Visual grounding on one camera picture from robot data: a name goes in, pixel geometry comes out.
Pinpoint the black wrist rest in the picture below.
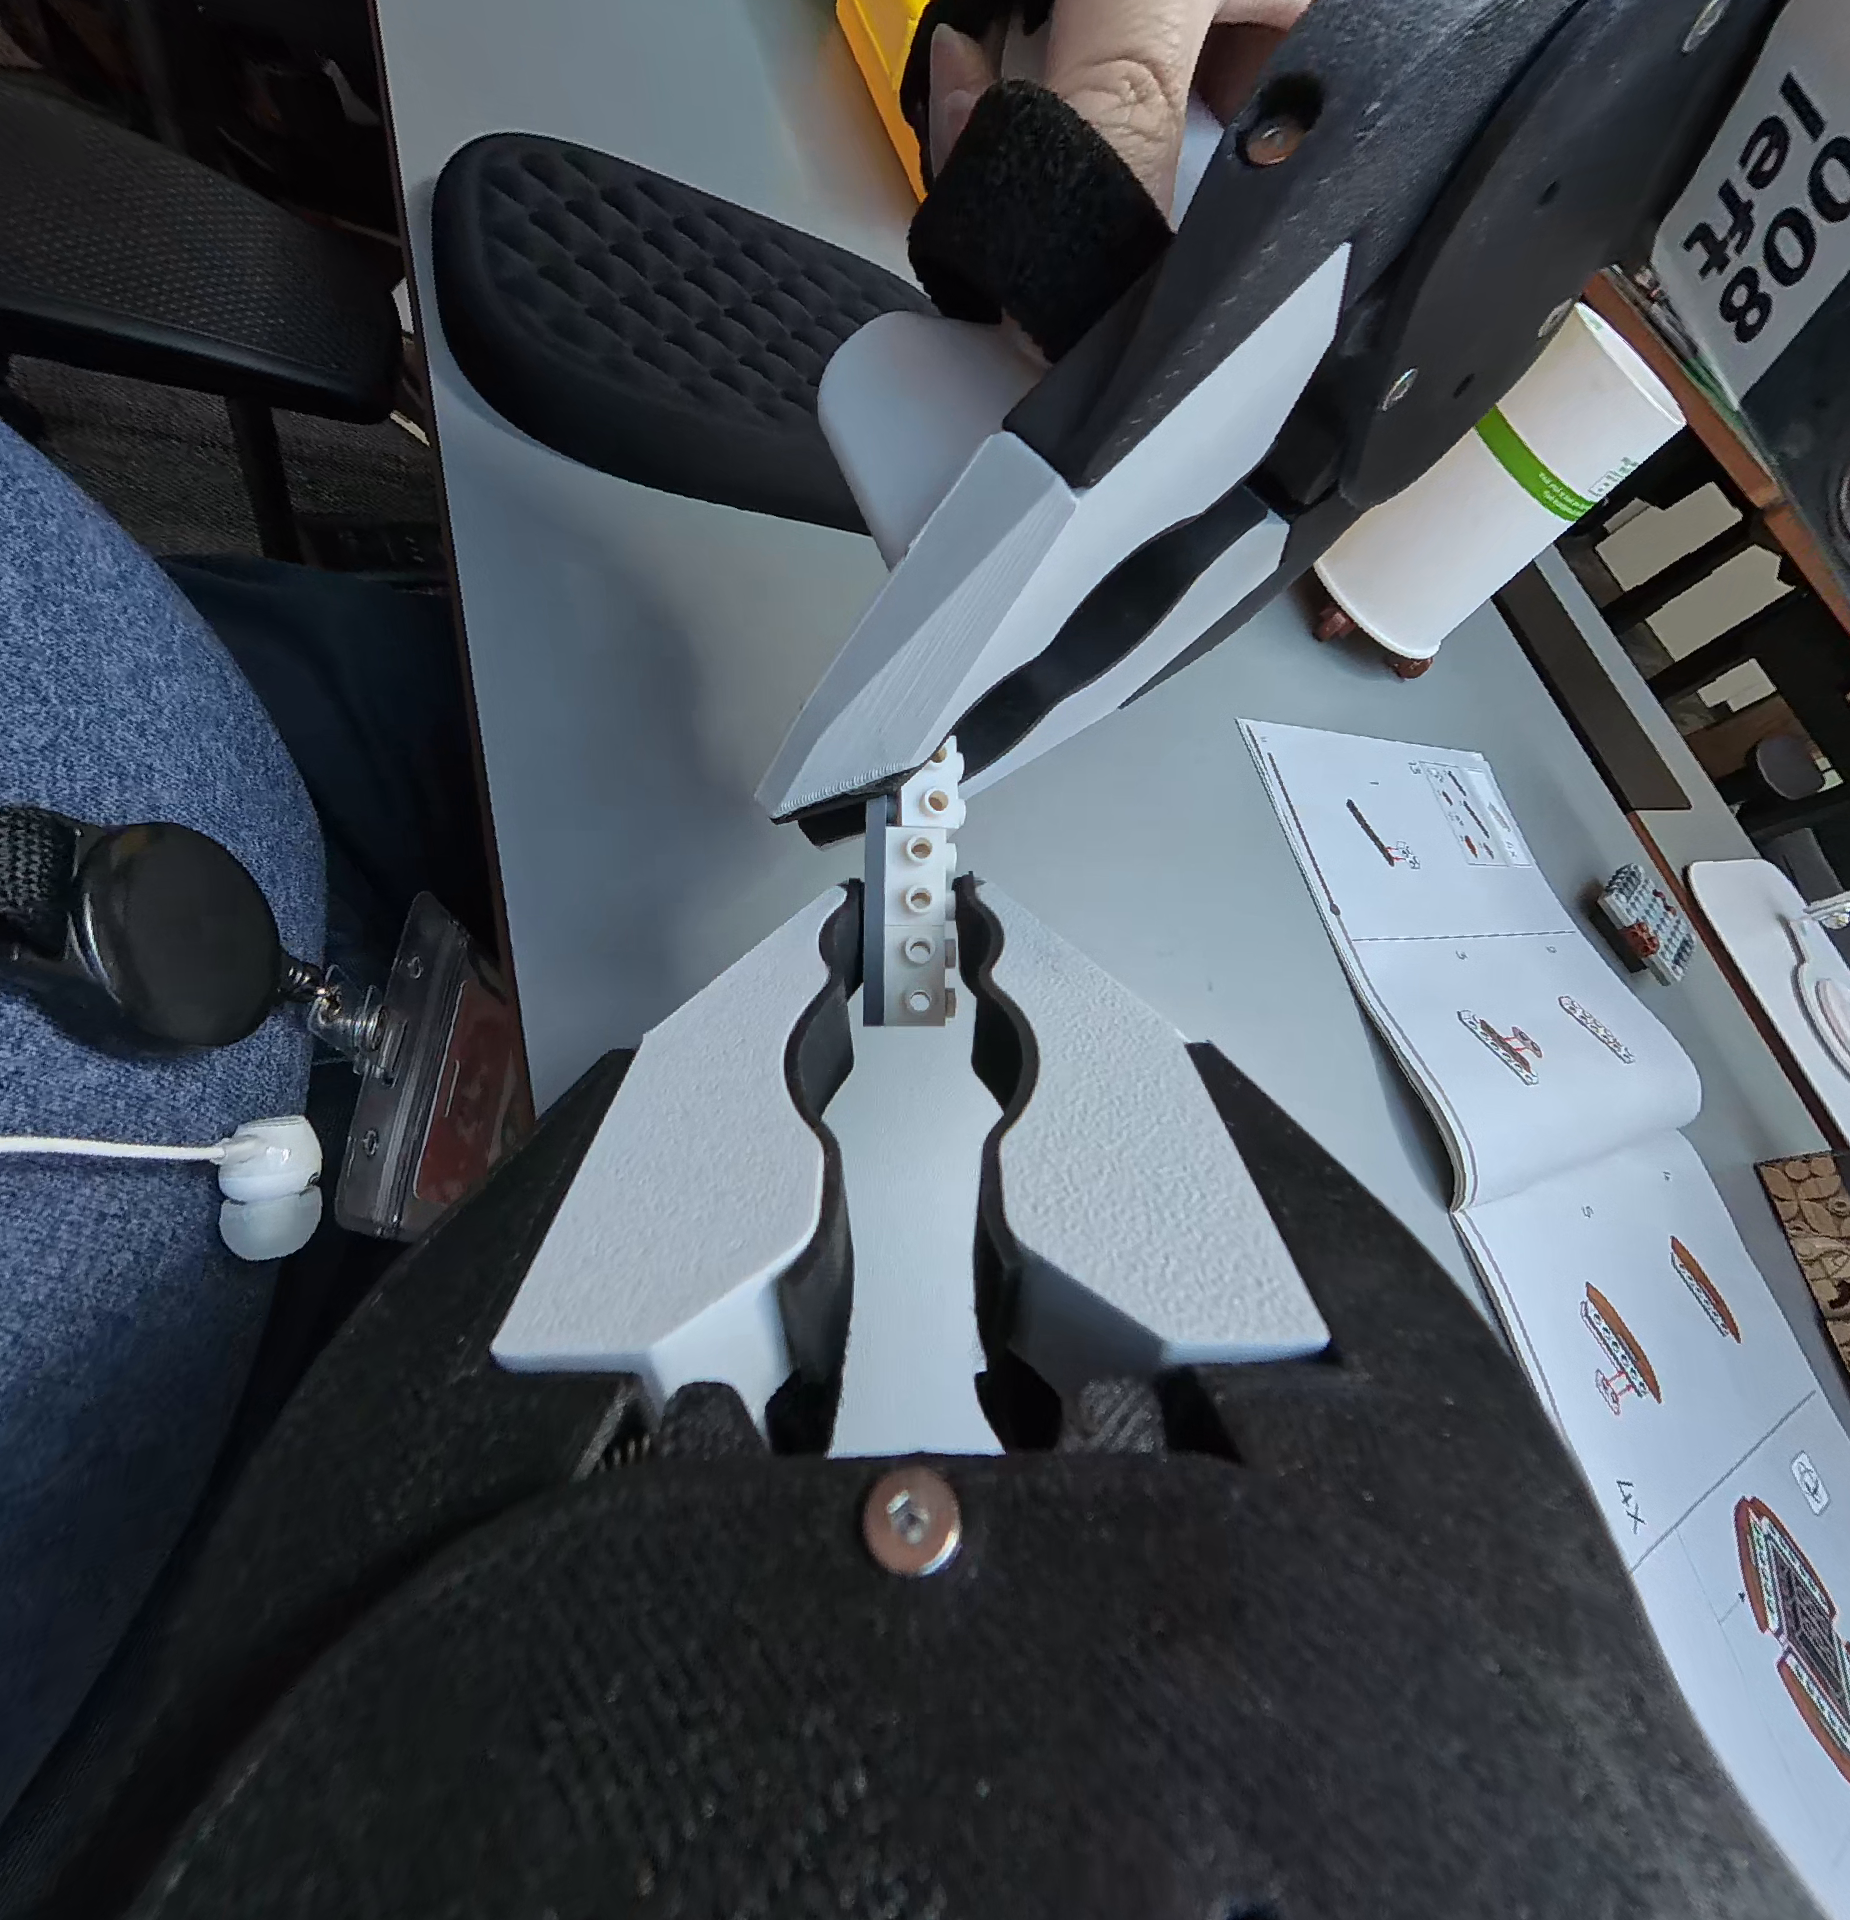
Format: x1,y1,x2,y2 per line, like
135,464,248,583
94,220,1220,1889
432,132,942,534

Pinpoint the white and grey lego assembly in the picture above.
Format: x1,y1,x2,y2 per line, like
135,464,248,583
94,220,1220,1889
863,734,970,1034

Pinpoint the person's left hand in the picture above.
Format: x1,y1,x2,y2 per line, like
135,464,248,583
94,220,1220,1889
1015,0,1311,204

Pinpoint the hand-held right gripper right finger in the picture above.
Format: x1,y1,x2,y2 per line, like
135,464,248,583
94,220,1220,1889
952,874,1336,1419

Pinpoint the lego instruction booklet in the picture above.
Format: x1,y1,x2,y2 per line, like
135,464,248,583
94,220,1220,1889
1236,716,1850,1920

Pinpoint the white earbud with cable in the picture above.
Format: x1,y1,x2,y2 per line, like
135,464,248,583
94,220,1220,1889
0,1116,328,1261

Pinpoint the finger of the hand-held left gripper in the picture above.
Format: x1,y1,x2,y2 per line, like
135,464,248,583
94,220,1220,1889
752,245,1359,849
954,493,1324,804

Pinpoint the black office chair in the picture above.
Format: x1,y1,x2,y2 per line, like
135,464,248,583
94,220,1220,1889
0,60,402,558

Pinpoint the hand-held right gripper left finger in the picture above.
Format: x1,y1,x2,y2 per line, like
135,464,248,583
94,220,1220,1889
491,884,860,1419

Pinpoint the black badge reel with strap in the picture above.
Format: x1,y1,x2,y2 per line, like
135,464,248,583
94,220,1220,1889
0,794,287,1052

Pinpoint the clear badge holder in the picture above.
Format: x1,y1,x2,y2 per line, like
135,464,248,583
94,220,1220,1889
333,891,539,1247

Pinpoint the yellow plastic bin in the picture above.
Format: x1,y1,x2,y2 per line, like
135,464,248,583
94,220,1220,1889
835,0,934,204

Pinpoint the white mat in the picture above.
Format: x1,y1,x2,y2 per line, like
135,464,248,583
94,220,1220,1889
1683,854,1850,1150

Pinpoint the small grey lego assembly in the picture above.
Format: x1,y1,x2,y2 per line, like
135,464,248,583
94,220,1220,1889
1597,865,1700,989

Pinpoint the white paper cup green band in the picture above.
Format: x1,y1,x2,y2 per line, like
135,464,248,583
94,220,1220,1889
1312,299,1691,661

